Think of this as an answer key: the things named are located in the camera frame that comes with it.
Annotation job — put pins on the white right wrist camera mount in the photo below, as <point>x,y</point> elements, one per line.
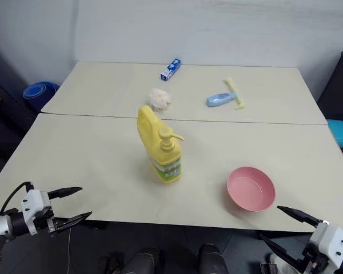
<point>331,238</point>

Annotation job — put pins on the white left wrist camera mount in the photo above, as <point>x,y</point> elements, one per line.
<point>34,201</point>

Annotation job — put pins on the pink plastic bowl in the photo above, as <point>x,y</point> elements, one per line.
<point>251,189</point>

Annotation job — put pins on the light blue plastic bottle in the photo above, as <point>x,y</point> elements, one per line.
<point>218,99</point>

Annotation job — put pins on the dark rounded shape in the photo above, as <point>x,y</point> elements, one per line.
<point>213,259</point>
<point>144,261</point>

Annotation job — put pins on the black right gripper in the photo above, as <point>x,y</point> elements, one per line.
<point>317,264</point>

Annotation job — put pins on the blue white toothpaste box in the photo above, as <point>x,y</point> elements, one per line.
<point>170,70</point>

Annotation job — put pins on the yellow pump soap bottle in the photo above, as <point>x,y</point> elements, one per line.
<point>157,145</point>

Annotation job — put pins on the black chair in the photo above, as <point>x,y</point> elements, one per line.
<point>338,91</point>

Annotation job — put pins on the peach mesh bath pouf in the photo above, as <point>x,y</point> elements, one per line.
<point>159,99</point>

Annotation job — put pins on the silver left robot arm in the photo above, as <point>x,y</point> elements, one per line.
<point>0,225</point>

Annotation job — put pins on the teal cushion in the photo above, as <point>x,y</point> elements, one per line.
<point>341,132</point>

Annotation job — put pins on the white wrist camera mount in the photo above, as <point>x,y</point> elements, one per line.
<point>331,238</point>
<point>34,201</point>

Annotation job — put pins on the blue rolled foam mat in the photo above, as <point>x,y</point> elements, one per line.
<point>38,91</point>

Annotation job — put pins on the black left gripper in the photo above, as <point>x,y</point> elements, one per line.
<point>44,219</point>

